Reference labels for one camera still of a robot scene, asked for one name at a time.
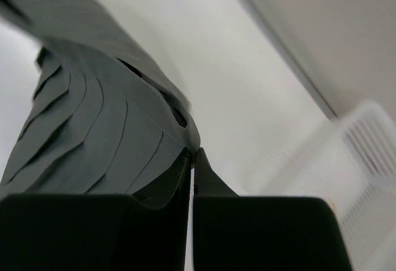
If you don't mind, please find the white plastic basket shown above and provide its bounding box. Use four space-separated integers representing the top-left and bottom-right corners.
264 101 395 270

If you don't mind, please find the grey pleated skirt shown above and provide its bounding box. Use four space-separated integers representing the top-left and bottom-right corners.
1 0 200 195

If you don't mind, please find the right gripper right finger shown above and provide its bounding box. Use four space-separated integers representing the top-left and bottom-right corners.
192 149 352 271

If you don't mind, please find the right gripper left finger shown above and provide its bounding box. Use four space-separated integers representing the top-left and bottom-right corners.
1 150 189 270

